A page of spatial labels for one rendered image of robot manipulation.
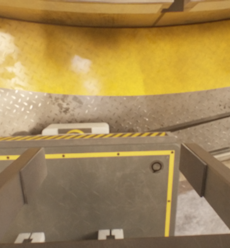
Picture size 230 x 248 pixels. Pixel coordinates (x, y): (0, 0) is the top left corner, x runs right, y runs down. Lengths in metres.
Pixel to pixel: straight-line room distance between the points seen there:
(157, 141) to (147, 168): 0.09
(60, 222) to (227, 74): 0.90
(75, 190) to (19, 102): 0.49
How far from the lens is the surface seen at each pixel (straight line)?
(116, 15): 0.70
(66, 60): 0.82
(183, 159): 0.17
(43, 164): 0.17
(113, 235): 0.66
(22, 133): 0.81
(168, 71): 0.84
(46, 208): 0.65
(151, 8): 0.57
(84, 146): 0.52
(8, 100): 0.92
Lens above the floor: 0.80
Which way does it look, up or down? 75 degrees down
